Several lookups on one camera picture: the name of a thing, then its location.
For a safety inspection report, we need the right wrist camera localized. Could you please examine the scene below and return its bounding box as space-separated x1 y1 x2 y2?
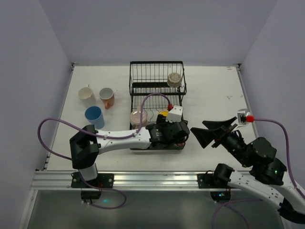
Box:
237 109 254 126

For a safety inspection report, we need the yellow mug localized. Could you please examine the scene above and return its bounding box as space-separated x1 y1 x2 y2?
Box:
159 110 169 116

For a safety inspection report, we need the beige speckled cup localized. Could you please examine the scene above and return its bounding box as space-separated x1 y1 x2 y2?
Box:
167 73 182 88

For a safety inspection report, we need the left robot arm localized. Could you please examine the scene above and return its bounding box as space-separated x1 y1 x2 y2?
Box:
69 120 190 181

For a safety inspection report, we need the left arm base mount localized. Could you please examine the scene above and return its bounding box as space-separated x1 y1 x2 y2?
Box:
71 172 114 203

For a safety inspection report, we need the aluminium mounting rail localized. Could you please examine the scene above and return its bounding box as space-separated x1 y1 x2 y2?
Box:
30 171 205 191

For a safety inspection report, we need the blue tumbler cup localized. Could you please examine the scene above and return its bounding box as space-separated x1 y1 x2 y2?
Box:
85 106 105 129

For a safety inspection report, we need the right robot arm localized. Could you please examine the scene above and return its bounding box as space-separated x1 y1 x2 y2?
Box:
191 117 305 224

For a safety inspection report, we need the black wire dish rack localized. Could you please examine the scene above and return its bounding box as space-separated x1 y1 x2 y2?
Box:
128 61 188 151

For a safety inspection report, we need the salmon floral mug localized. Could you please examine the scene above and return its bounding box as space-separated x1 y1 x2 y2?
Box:
99 88 115 109

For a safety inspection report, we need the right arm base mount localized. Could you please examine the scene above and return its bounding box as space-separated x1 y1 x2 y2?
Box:
197 170 232 203

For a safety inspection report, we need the iridescent pink mug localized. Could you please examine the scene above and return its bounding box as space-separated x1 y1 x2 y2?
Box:
130 106 148 129

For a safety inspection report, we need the white ceramic mug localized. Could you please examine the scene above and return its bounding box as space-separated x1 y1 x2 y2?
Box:
78 84 96 108

